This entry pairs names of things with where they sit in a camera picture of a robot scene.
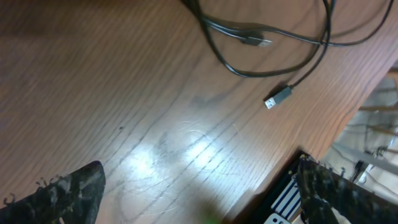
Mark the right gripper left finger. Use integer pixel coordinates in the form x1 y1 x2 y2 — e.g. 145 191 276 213
1 161 106 223

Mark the long black usb cable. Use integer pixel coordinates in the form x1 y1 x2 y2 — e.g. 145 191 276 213
182 0 336 110

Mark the short black usb cable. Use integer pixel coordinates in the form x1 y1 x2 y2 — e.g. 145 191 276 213
201 0 395 48

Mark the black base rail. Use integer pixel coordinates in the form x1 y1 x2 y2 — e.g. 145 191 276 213
232 148 310 223

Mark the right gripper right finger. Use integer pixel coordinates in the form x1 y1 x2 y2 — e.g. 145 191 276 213
295 159 397 224

